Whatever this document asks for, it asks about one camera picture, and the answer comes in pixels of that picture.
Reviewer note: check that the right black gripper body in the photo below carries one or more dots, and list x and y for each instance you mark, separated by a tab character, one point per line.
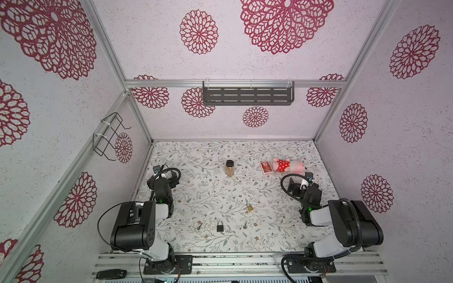
299	186

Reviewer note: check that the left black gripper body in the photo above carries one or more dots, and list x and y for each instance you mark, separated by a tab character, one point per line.
166	178

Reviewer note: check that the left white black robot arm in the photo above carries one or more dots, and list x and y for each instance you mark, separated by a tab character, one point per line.
134	230

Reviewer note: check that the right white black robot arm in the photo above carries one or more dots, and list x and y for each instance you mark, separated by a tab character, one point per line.
354	228

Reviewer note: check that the pink plush toy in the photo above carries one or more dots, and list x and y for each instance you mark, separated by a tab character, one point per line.
288	166

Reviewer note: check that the red playing card box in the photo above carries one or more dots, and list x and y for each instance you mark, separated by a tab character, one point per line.
266	168

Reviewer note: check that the spice jar black lid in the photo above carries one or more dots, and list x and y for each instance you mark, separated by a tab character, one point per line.
229	168

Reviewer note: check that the black padlock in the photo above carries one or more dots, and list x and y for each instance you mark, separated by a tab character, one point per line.
220	226

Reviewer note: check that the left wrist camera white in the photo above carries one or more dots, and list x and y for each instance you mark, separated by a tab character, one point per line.
159	169

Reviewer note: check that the black wire wall rack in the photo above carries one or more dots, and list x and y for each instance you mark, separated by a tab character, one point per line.
104	140

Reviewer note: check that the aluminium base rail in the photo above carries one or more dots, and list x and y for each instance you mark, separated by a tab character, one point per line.
247	267

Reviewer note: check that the black device on rail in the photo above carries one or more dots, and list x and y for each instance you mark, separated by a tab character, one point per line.
111	274

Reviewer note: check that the dark grey wall shelf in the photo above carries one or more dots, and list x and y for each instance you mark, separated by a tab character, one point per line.
247	96

